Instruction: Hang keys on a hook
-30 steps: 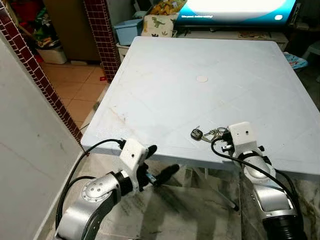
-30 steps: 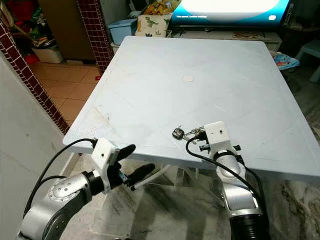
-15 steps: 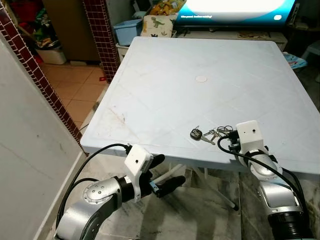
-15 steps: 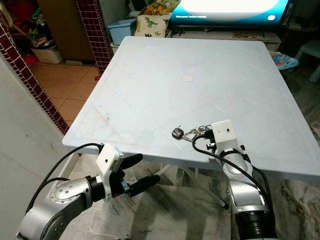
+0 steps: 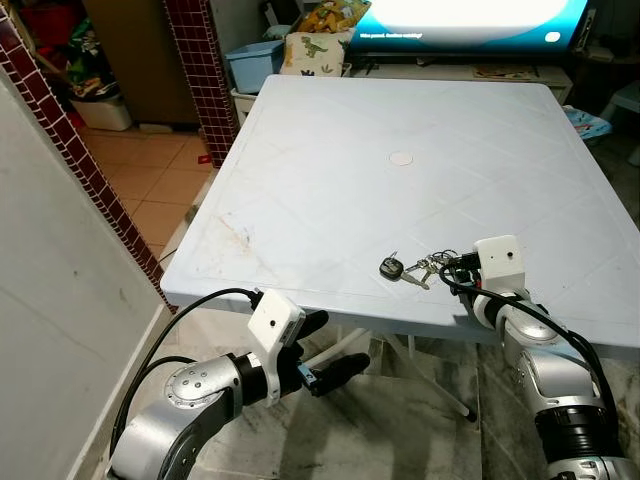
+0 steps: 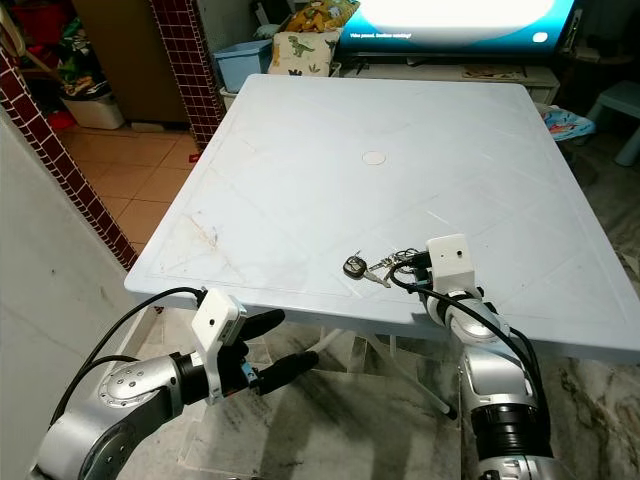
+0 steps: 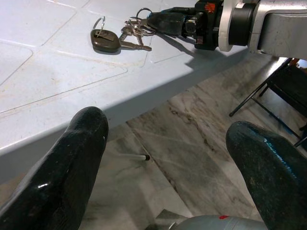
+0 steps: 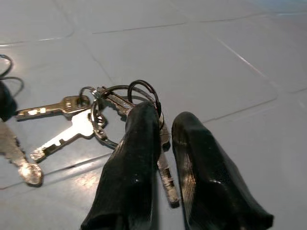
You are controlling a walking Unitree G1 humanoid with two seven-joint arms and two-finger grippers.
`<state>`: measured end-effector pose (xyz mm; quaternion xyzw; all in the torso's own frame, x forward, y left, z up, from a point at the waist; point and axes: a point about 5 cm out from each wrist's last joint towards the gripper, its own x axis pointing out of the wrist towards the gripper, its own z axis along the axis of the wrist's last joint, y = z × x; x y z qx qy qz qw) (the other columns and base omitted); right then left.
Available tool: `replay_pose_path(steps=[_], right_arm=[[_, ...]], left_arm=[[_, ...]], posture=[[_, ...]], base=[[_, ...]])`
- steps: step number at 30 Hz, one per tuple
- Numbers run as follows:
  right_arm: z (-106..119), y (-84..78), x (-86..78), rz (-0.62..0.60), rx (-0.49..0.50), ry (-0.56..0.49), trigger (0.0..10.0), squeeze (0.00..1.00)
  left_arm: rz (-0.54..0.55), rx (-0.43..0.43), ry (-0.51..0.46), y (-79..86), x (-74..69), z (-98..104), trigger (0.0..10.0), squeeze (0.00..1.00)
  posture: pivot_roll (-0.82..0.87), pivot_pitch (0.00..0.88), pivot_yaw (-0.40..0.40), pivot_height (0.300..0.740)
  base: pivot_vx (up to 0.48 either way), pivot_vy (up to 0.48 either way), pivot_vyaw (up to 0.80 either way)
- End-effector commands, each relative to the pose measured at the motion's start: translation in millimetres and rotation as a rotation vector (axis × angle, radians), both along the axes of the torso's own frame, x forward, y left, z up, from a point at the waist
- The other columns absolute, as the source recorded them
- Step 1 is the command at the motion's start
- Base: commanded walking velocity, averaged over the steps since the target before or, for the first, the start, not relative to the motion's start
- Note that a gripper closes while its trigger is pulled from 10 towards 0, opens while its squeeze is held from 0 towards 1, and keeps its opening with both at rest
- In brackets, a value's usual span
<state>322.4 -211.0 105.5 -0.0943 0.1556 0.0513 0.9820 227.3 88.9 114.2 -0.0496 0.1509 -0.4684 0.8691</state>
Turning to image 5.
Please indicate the flat screen television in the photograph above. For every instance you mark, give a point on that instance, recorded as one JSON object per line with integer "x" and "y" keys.
{"x": 460, "y": 22}

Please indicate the white storage box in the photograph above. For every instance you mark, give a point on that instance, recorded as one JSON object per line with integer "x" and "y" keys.
{"x": 103, "y": 113}

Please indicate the dinosaur print bag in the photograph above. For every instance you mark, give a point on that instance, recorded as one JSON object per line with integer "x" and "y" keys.
{"x": 315, "y": 52}

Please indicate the blue plastic basket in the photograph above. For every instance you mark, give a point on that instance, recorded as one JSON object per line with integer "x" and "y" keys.
{"x": 253, "y": 65}

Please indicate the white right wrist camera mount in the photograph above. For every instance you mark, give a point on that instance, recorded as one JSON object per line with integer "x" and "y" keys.
{"x": 500, "y": 265}

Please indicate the brown wooden cabinet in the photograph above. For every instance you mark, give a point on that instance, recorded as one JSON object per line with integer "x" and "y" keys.
{"x": 140, "y": 60}

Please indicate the red plastic basket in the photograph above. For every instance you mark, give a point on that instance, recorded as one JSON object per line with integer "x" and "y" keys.
{"x": 50, "y": 18}

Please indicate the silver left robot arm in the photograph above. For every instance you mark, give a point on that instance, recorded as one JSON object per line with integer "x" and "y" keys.
{"x": 185, "y": 405}

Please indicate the pale blue plastic table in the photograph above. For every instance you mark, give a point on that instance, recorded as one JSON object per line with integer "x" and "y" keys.
{"x": 350, "y": 210}

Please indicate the blue patterned child seat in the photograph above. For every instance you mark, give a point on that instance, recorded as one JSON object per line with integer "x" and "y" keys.
{"x": 590, "y": 124}

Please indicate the green cartoon toy box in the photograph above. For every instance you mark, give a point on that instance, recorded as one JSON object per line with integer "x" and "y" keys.
{"x": 88, "y": 60}

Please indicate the pale blue plastic stool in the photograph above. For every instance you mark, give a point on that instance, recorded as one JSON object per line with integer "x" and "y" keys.
{"x": 628, "y": 105}

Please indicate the round white table cap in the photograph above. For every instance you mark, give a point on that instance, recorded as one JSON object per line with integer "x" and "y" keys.
{"x": 400, "y": 158}

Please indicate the key bunch with black fob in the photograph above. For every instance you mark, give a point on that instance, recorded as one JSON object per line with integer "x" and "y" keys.
{"x": 392, "y": 268}

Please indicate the white television stand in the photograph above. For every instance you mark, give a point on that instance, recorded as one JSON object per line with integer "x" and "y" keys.
{"x": 450, "y": 75}

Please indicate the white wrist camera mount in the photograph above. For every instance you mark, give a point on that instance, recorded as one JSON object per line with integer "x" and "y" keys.
{"x": 500, "y": 265}
{"x": 274, "y": 322}

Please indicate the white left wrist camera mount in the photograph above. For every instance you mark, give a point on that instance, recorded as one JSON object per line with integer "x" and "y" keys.
{"x": 274, "y": 322}

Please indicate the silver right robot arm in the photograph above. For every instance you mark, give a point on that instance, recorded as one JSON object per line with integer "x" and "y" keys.
{"x": 570, "y": 400}

